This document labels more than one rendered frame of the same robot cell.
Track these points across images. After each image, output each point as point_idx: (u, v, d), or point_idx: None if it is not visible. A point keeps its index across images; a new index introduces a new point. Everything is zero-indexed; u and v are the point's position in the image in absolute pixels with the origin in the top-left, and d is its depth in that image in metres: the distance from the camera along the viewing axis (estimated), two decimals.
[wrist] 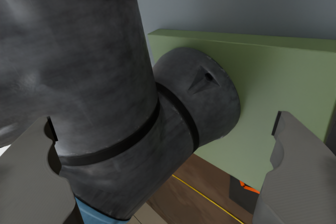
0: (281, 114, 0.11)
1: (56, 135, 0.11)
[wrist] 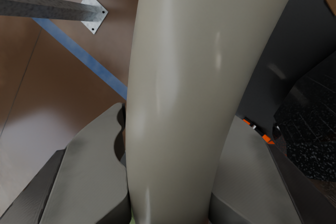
0: None
1: None
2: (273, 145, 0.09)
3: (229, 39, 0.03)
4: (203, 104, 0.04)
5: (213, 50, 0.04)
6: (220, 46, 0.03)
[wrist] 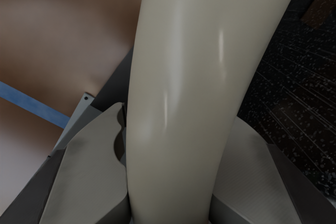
0: None
1: (126, 122, 0.12)
2: (273, 145, 0.09)
3: (236, 36, 0.03)
4: (208, 102, 0.04)
5: (219, 48, 0.04)
6: (226, 43, 0.03)
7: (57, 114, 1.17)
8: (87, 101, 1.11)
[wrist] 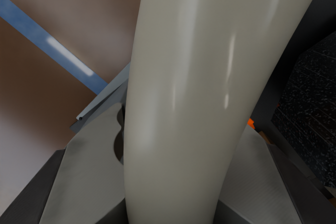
0: None
1: None
2: (273, 146, 0.09)
3: (251, 39, 0.03)
4: (216, 113, 0.04)
5: (232, 52, 0.03)
6: (240, 47, 0.03)
7: (95, 77, 1.06)
8: None
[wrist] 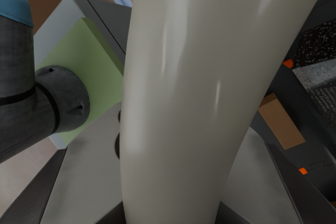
0: None
1: None
2: (272, 145, 0.09)
3: (248, 44, 0.03)
4: (211, 123, 0.03)
5: (226, 59, 0.03)
6: (235, 53, 0.03)
7: None
8: None
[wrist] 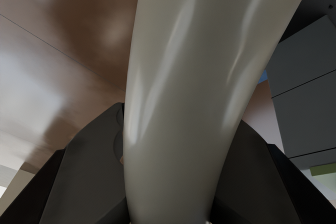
0: None
1: None
2: (273, 145, 0.09)
3: None
4: None
5: None
6: None
7: None
8: None
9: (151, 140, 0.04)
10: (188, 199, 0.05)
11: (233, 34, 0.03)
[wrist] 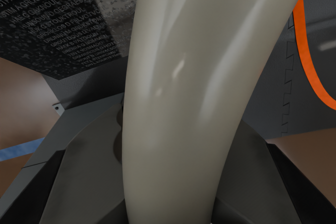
0: None
1: None
2: (273, 145, 0.09)
3: None
4: None
5: None
6: None
7: None
8: (60, 109, 1.19)
9: (150, 143, 0.04)
10: (188, 203, 0.05)
11: (231, 35, 0.03)
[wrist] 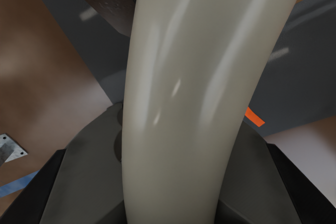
0: None
1: None
2: (272, 145, 0.09)
3: None
4: None
5: None
6: None
7: None
8: None
9: (152, 141, 0.04)
10: (191, 206, 0.05)
11: (234, 27, 0.03)
